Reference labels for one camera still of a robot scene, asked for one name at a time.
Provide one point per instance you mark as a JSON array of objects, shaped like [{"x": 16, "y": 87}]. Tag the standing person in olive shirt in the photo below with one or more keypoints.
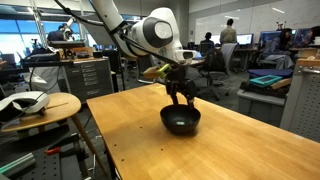
[{"x": 228, "y": 35}]

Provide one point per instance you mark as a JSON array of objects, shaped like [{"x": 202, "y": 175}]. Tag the grey drawer unit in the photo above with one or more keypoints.
[{"x": 88, "y": 78}]

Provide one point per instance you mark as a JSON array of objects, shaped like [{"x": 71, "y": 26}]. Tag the silver lattice pole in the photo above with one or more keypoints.
[{"x": 39, "y": 23}]

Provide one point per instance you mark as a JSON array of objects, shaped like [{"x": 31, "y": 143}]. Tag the seated person in black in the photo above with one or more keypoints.
[{"x": 207, "y": 41}]

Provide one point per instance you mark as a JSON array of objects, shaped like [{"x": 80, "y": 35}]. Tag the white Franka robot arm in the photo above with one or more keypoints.
[{"x": 146, "y": 31}]

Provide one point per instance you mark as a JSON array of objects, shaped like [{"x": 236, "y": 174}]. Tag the wooden block plank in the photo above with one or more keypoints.
[{"x": 283, "y": 83}]

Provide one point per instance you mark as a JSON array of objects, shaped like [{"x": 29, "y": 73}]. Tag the round wooden stool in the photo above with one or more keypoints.
[{"x": 63, "y": 106}]

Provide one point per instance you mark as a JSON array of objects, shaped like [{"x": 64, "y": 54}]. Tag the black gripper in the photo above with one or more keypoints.
[{"x": 180, "y": 81}]

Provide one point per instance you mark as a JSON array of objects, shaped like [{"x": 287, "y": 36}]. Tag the white VR headset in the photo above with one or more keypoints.
[{"x": 26, "y": 98}]

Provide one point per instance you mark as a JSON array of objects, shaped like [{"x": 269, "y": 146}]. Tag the teal tray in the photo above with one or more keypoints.
[{"x": 265, "y": 80}]

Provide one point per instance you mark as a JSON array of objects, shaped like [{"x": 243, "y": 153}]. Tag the black flat tray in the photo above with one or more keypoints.
[{"x": 258, "y": 91}]

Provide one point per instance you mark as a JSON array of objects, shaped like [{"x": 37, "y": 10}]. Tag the grey tool cabinet with pegboard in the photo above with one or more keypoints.
[{"x": 301, "y": 106}]

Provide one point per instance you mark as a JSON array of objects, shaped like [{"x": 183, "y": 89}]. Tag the black bar camera on stand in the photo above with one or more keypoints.
[{"x": 66, "y": 44}]

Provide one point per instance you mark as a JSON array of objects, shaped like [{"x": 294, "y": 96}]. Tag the computer monitor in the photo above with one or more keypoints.
[
  {"x": 268, "y": 36},
  {"x": 245, "y": 39},
  {"x": 301, "y": 35}
]

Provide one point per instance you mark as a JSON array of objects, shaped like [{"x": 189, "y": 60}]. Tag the grey office chair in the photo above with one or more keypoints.
[{"x": 216, "y": 63}]

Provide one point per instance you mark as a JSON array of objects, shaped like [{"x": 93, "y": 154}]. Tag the seated person in grey hoodie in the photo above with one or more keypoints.
[{"x": 276, "y": 53}]

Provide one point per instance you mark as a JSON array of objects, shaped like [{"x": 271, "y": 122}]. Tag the black bowl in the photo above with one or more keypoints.
[{"x": 180, "y": 129}]

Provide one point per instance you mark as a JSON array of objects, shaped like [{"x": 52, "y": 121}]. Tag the navy blue folded mat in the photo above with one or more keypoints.
[{"x": 270, "y": 72}]

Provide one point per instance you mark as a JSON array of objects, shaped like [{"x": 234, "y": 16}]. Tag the black office chair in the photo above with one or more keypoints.
[{"x": 145, "y": 66}]

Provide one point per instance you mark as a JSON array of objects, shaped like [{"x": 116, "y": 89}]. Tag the teal metal bar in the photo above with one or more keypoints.
[{"x": 16, "y": 164}]

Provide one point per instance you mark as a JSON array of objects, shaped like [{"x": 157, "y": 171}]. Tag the grey plastic bin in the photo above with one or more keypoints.
[{"x": 256, "y": 106}]

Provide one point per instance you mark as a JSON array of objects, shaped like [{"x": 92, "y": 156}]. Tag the black perforated breadboard table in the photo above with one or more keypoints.
[{"x": 50, "y": 166}]

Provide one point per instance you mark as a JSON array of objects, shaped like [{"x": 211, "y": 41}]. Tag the person in dark top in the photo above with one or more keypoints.
[{"x": 56, "y": 35}]

